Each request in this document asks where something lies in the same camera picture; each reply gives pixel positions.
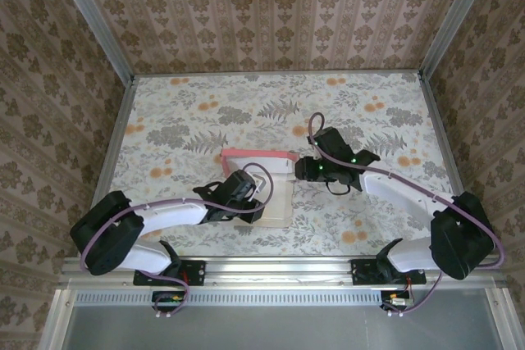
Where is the grey metal sheet panel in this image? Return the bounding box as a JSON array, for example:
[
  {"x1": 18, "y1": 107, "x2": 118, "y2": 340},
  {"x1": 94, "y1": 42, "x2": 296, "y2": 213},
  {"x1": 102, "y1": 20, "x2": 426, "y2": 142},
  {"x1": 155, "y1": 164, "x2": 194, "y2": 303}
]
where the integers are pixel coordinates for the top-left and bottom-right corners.
[{"x1": 39, "y1": 287, "x2": 525, "y2": 350}]

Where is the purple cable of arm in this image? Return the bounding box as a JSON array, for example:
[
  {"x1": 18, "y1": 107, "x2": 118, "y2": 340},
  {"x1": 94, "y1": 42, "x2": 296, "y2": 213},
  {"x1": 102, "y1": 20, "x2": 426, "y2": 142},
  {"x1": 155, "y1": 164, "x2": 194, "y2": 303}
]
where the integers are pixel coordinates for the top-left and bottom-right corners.
[
  {"x1": 80, "y1": 162, "x2": 276, "y2": 320},
  {"x1": 307, "y1": 111, "x2": 506, "y2": 318}
]

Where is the aluminium frame post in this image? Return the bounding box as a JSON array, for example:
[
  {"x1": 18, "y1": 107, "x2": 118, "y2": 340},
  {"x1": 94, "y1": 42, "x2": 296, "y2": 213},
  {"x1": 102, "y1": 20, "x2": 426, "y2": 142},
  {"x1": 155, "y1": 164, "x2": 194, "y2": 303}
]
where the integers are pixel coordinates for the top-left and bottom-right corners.
[
  {"x1": 418, "y1": 0, "x2": 493, "y2": 79},
  {"x1": 45, "y1": 0, "x2": 137, "y2": 83}
]

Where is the black base plate right arm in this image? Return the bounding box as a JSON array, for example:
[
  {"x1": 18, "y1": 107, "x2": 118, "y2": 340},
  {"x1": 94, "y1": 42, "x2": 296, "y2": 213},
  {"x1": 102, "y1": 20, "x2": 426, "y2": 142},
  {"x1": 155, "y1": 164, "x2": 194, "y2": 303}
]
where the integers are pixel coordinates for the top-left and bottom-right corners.
[{"x1": 350, "y1": 258, "x2": 428, "y2": 287}]

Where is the slotted grey cable duct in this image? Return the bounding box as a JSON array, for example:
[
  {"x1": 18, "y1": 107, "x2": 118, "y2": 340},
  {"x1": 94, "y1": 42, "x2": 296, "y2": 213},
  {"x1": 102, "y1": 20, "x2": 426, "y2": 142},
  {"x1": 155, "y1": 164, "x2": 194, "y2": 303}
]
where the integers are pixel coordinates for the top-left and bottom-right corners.
[{"x1": 73, "y1": 289, "x2": 413, "y2": 307}]

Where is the wide aluminium base rail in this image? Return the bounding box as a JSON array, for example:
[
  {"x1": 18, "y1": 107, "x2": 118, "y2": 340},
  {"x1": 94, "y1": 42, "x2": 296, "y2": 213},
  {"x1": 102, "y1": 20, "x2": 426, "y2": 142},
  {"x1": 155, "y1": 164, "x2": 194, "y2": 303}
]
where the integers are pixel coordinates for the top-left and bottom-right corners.
[{"x1": 57, "y1": 254, "x2": 508, "y2": 290}]

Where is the thin aluminium table rail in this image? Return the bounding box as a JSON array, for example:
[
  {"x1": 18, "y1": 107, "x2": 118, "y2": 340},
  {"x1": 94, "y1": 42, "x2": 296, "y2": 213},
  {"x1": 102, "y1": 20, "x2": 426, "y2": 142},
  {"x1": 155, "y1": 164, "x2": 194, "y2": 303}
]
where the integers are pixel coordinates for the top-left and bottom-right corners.
[{"x1": 131, "y1": 67, "x2": 426, "y2": 79}]

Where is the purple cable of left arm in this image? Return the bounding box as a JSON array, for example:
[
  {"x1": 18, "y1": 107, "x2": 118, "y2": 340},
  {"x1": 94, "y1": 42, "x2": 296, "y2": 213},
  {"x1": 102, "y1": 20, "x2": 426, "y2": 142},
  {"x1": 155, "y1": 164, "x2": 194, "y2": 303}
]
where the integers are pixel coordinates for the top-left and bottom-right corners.
[{"x1": 80, "y1": 162, "x2": 276, "y2": 320}]

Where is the black base plate left arm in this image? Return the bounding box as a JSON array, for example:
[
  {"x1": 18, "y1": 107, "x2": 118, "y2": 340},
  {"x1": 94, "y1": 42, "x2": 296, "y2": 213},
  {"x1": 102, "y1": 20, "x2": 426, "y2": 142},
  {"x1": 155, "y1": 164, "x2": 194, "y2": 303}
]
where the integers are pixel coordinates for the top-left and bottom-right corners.
[{"x1": 133, "y1": 259, "x2": 207, "y2": 288}]

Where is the floral tablecloth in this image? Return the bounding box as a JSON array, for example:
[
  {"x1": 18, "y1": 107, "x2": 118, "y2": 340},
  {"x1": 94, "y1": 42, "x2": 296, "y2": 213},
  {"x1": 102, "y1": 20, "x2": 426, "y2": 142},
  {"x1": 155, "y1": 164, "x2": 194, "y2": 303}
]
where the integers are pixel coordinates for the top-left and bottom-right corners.
[{"x1": 90, "y1": 73, "x2": 473, "y2": 257}]

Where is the aluminium table side rail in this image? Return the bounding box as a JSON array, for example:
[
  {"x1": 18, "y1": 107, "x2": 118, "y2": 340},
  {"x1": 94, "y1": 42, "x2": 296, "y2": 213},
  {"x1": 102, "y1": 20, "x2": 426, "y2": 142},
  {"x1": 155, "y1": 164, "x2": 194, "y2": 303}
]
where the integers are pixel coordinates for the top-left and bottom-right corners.
[
  {"x1": 418, "y1": 72, "x2": 486, "y2": 256},
  {"x1": 78, "y1": 75, "x2": 137, "y2": 257}
]

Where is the white and pink cloth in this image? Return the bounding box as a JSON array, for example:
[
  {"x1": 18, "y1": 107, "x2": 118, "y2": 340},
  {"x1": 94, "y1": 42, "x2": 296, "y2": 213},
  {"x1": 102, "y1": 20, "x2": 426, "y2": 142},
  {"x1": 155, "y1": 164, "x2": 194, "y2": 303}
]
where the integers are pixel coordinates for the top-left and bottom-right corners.
[{"x1": 220, "y1": 148, "x2": 299, "y2": 230}]

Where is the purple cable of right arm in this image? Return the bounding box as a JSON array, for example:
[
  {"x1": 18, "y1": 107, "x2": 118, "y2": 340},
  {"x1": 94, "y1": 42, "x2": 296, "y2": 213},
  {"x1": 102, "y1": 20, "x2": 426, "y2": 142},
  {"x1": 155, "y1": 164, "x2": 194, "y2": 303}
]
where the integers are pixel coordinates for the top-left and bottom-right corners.
[{"x1": 307, "y1": 111, "x2": 506, "y2": 318}]

